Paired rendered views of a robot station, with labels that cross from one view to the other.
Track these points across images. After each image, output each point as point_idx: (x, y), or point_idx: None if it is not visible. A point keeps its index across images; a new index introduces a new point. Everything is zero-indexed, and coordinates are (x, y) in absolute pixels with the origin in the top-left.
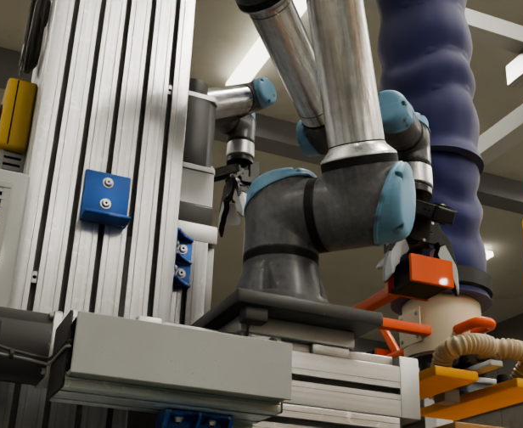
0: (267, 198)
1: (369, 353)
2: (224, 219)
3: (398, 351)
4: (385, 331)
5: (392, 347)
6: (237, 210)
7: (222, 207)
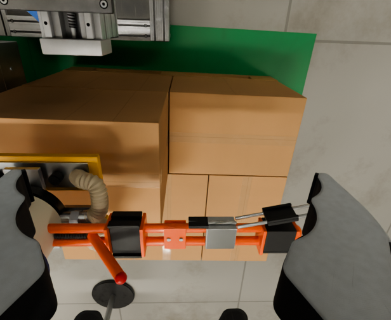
0: None
1: (112, 223)
2: (306, 230)
3: (70, 225)
4: (105, 259)
5: (94, 240)
6: (12, 172)
7: (324, 277)
